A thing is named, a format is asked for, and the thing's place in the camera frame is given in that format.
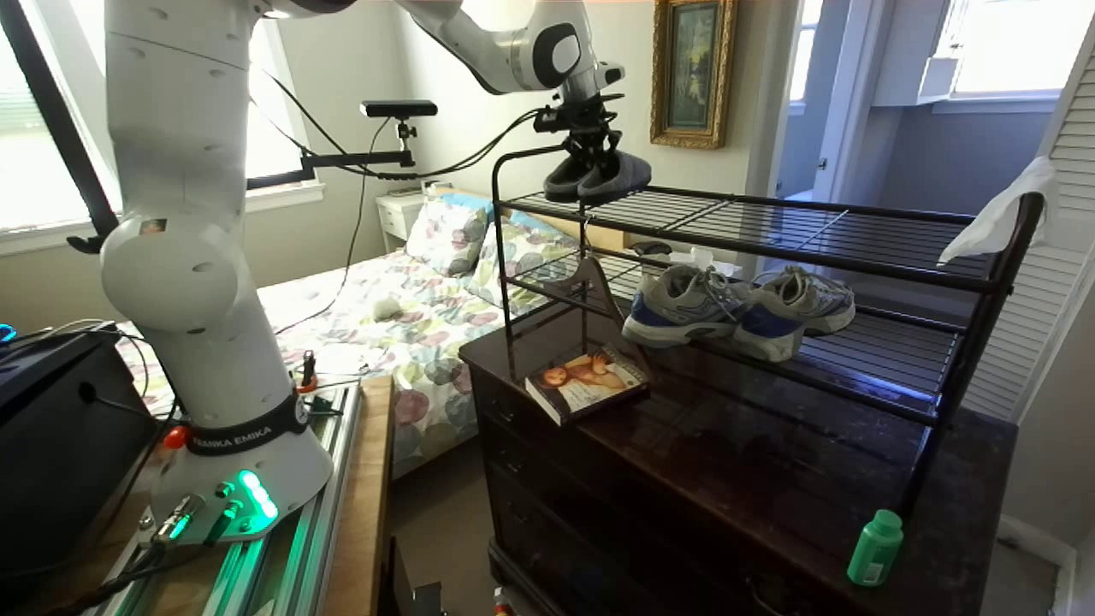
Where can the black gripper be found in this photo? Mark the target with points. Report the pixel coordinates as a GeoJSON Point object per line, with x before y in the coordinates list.
{"type": "Point", "coordinates": [582, 115]}

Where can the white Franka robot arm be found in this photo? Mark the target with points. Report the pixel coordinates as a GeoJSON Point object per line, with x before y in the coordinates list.
{"type": "Point", "coordinates": [183, 262]}

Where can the black metal shoe rack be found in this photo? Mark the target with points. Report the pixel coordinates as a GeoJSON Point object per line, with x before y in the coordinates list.
{"type": "Point", "coordinates": [731, 223]}

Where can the dark wooden cabinet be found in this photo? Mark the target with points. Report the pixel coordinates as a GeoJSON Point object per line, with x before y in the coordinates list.
{"type": "Point", "coordinates": [708, 480]}

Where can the floral pillow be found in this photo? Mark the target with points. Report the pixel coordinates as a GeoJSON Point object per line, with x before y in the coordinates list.
{"type": "Point", "coordinates": [447, 235]}
{"type": "Point", "coordinates": [529, 247]}

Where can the gold framed picture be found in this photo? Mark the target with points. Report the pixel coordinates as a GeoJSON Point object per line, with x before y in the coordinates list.
{"type": "Point", "coordinates": [689, 71]}

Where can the grey blue sneaker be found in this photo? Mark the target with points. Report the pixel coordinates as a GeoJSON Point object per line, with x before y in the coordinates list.
{"type": "Point", "coordinates": [680, 308]}
{"type": "Point", "coordinates": [808, 296]}

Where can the white nightstand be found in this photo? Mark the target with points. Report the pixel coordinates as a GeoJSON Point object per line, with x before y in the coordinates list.
{"type": "Point", "coordinates": [397, 212]}

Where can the picture book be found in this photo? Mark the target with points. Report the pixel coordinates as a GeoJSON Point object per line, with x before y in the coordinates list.
{"type": "Point", "coordinates": [587, 382]}

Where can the bed with floral bedspread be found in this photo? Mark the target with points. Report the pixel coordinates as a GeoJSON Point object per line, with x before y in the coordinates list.
{"type": "Point", "coordinates": [390, 331]}

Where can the small red bottle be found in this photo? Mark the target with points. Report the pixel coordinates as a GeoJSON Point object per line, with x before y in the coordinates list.
{"type": "Point", "coordinates": [309, 369]}

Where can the white cloth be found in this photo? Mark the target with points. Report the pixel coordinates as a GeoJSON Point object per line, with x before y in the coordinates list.
{"type": "Point", "coordinates": [995, 215]}

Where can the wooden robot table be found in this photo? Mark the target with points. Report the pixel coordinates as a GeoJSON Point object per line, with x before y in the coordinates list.
{"type": "Point", "coordinates": [362, 499]}

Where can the white louvre door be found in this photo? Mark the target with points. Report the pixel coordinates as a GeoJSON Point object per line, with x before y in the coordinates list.
{"type": "Point", "coordinates": [1056, 251]}

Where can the green plastic bottle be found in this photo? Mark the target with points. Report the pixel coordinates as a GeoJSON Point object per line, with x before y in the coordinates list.
{"type": "Point", "coordinates": [878, 550]}

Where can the red emergency button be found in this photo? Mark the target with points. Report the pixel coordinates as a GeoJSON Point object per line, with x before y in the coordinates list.
{"type": "Point", "coordinates": [172, 436]}

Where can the black diagonal pole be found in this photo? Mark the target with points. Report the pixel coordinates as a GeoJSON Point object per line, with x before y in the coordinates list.
{"type": "Point", "coordinates": [55, 124]}

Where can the bright window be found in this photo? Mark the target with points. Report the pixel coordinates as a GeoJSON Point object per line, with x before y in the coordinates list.
{"type": "Point", "coordinates": [46, 137]}

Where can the black equipment box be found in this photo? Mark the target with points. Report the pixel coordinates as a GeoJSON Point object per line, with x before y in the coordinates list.
{"type": "Point", "coordinates": [52, 457]}

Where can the black bar camera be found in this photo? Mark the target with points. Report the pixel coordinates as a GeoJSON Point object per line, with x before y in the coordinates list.
{"type": "Point", "coordinates": [397, 106]}

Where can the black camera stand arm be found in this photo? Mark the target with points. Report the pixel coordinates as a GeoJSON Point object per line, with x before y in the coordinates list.
{"type": "Point", "coordinates": [347, 157]}

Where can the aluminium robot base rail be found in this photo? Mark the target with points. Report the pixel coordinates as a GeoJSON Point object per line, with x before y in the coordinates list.
{"type": "Point", "coordinates": [286, 551]}

